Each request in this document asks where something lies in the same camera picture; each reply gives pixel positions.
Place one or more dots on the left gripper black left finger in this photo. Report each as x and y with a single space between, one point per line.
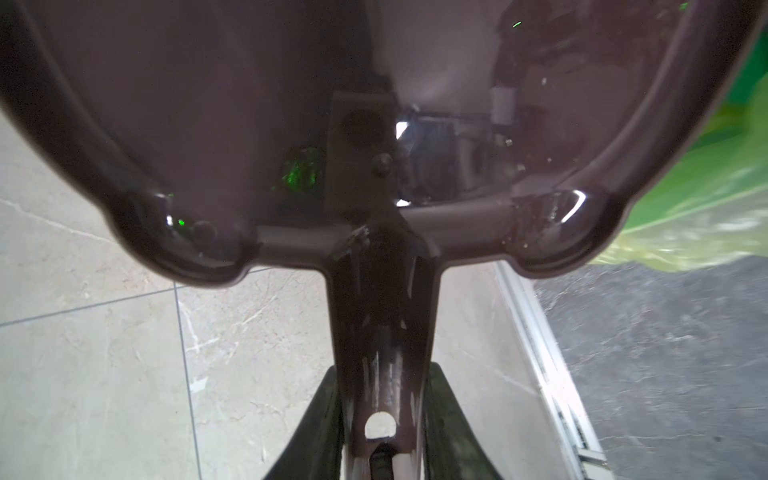
314 451

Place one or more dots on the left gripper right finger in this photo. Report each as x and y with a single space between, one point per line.
452 451

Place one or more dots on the dark brown dustpan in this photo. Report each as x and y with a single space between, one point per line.
377 142

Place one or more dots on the yellow-green bin liner bag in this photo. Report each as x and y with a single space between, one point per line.
711 207

